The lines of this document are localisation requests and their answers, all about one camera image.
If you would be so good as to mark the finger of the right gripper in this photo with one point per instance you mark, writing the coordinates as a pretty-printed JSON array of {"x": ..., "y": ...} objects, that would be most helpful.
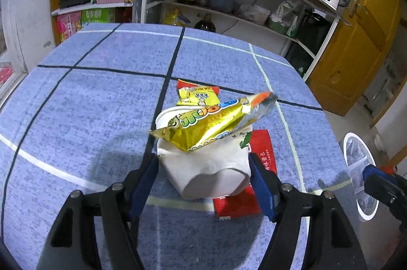
[{"x": 389, "y": 189}]

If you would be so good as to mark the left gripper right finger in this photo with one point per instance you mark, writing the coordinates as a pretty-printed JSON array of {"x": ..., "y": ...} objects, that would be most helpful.
[{"x": 332, "y": 242}]

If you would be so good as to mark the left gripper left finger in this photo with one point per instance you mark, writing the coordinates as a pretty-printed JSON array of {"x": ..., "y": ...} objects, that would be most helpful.
[{"x": 72, "y": 240}]

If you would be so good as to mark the white paper bowl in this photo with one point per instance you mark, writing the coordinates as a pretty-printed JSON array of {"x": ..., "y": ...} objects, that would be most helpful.
[{"x": 217, "y": 170}]

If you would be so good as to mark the orange yellow noodle wrapper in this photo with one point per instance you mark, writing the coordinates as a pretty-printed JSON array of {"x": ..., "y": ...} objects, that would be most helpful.
[{"x": 197, "y": 128}]

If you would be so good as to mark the white rim trash bin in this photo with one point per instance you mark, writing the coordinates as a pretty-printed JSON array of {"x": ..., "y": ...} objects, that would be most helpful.
[{"x": 358, "y": 156}]

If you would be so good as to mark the red flat packet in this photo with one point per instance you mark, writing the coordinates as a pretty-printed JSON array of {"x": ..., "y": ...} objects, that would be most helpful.
[{"x": 245, "y": 203}]

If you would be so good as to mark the yellow wooden door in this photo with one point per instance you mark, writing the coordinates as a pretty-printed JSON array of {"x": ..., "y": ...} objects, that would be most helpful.
[{"x": 355, "y": 53}]

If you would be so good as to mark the yellow red seasoning packet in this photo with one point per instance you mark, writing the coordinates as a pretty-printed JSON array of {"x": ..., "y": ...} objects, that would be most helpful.
[{"x": 191, "y": 94}]

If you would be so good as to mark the dark soy sauce bottle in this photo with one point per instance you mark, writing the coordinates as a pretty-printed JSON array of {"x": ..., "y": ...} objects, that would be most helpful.
[{"x": 206, "y": 24}]

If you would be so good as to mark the white metal shelf unit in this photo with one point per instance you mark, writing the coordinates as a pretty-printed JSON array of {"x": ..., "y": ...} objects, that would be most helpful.
[{"x": 298, "y": 29}]

